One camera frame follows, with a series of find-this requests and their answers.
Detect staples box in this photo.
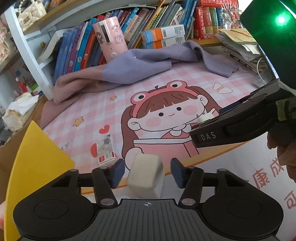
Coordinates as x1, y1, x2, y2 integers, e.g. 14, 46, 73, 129
96, 135, 118, 168

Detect beige square block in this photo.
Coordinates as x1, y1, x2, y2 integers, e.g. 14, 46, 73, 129
126, 154, 165, 199

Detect small white usb charger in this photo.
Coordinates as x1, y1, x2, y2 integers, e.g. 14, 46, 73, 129
197, 113, 215, 124

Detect pink plush pig toy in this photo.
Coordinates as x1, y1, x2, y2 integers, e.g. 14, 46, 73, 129
0, 201, 6, 230

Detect right hand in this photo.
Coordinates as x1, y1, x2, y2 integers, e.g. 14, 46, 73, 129
267, 133, 296, 182

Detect brown envelope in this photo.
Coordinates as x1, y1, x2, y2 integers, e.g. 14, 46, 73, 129
219, 28, 256, 43

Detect red dictionary books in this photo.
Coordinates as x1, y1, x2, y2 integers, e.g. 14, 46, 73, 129
194, 1, 241, 40

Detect yellow cardboard box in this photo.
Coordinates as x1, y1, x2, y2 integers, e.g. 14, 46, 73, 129
1, 121, 74, 240

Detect pink cartoon table mat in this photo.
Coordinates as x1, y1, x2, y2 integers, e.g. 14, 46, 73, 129
41, 54, 296, 232

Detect orange white box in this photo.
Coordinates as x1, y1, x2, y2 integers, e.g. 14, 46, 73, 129
141, 25, 185, 49

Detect pink purple cloth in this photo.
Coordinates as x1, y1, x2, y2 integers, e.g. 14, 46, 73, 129
39, 40, 239, 128

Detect tissue pack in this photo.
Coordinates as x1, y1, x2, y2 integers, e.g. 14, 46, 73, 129
2, 92, 39, 132

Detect pink cylindrical device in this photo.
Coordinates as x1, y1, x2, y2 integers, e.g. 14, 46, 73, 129
93, 16, 128, 63

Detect white quilted handbag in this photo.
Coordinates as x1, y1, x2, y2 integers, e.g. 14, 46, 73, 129
18, 1, 47, 30

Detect white charging cable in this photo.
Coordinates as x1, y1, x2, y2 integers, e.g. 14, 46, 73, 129
252, 56, 273, 88

